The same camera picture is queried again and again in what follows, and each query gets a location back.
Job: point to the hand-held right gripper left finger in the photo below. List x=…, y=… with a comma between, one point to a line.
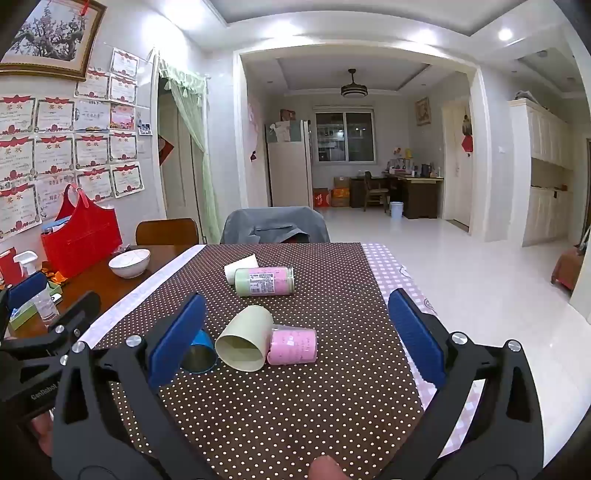
x=178, y=344

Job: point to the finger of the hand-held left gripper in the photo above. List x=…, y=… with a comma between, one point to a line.
x=27, y=290
x=78, y=314

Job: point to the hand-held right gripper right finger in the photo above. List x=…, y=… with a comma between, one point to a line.
x=415, y=341

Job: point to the pale green cup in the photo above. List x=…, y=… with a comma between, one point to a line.
x=247, y=339

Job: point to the blue cup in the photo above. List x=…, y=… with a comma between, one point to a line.
x=204, y=344

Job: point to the white paper cup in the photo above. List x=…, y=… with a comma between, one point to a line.
x=240, y=267

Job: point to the pink cup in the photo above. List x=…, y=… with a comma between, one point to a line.
x=295, y=346

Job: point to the person's left hand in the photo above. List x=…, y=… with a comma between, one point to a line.
x=41, y=434

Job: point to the person's right hand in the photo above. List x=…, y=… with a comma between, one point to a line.
x=325, y=470

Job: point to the clear small bottle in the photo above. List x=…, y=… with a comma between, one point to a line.
x=46, y=307

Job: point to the white spray bottle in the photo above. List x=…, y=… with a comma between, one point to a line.
x=25, y=263

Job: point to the green box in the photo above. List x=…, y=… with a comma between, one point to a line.
x=23, y=321

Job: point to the red paper packet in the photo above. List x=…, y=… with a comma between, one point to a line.
x=5, y=267

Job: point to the wooden table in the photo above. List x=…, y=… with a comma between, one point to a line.
x=97, y=288

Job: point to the white bowl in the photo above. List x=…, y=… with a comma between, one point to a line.
x=129, y=263

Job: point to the red bag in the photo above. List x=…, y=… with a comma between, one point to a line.
x=83, y=240

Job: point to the pink and green can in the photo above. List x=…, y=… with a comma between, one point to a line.
x=263, y=281

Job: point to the blue bucket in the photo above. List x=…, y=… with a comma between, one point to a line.
x=396, y=210

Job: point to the brown polka dot tablecloth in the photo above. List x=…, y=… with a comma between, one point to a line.
x=300, y=415

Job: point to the dark wooden desk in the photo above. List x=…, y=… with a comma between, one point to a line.
x=418, y=196

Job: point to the grey jacket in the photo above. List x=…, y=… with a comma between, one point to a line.
x=272, y=224

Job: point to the dark wooden chair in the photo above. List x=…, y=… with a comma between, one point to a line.
x=374, y=189

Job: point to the white door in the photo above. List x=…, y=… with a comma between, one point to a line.
x=455, y=184

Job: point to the brown cardboard box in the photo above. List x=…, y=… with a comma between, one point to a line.
x=340, y=194

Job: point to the brown stool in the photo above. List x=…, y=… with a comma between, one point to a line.
x=565, y=270

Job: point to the red cardboard box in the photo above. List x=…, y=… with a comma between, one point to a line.
x=322, y=197

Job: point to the red door decoration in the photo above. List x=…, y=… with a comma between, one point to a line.
x=467, y=143

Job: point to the white refrigerator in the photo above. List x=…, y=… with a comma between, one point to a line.
x=288, y=170

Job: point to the window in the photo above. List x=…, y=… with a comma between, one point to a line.
x=344, y=136

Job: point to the green curtain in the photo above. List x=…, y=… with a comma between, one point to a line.
x=196, y=115

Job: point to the white tall cabinet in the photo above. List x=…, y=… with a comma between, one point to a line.
x=547, y=152

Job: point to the framed tree picture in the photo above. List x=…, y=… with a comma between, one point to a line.
x=51, y=32

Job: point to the ceiling fan lamp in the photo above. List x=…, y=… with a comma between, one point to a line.
x=353, y=87

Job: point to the round ceiling light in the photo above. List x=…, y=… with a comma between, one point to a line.
x=505, y=34

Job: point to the wall of certificates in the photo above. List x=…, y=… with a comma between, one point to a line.
x=55, y=152

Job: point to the small wall photo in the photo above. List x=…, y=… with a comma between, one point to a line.
x=145, y=129

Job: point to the small framed wall picture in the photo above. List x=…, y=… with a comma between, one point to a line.
x=423, y=110

